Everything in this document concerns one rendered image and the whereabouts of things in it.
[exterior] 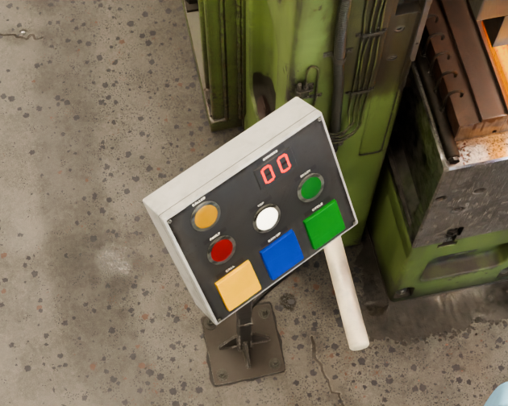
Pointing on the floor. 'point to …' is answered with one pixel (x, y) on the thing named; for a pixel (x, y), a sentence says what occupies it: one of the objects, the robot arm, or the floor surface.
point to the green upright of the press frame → (318, 9)
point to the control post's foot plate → (218, 376)
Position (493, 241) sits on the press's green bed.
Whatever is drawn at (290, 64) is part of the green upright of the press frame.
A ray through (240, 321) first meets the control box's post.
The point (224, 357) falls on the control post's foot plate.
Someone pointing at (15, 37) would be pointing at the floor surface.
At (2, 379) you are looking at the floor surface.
